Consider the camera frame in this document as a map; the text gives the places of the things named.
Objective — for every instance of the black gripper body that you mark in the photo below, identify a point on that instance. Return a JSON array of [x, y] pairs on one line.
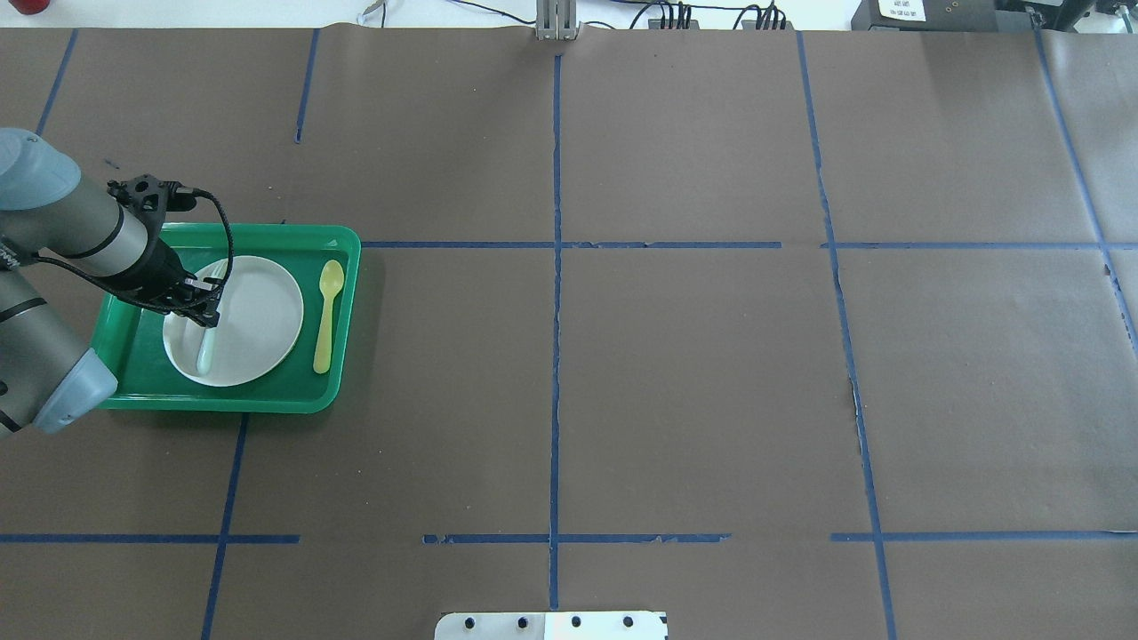
[[161, 272]]

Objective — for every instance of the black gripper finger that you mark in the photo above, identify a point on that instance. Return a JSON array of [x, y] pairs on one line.
[[183, 309], [204, 306]]

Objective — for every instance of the pale translucent plastic fork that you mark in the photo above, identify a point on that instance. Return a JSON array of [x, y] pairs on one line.
[[205, 354]]

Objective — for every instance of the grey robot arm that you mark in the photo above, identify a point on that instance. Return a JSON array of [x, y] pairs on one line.
[[109, 237]]

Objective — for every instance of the white round plate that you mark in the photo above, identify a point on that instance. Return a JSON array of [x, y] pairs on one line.
[[260, 322]]

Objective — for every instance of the green plastic tray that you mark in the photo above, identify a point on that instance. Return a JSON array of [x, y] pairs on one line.
[[129, 339]]

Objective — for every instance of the yellow plastic spoon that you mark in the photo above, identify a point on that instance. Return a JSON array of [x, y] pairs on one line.
[[330, 284]]

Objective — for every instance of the red object at corner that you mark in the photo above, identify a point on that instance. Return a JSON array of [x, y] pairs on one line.
[[30, 7]]

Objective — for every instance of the black box with label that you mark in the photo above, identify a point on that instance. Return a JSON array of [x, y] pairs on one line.
[[925, 16]]

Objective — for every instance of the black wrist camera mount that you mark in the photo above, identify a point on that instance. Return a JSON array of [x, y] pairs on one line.
[[151, 197]]

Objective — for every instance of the grey aluminium post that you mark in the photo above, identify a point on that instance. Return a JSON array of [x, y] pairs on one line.
[[556, 20]]

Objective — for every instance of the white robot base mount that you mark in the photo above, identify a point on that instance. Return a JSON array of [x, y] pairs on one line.
[[553, 625]]

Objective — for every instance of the black cable connectors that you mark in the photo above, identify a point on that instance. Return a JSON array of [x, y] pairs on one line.
[[679, 16]]

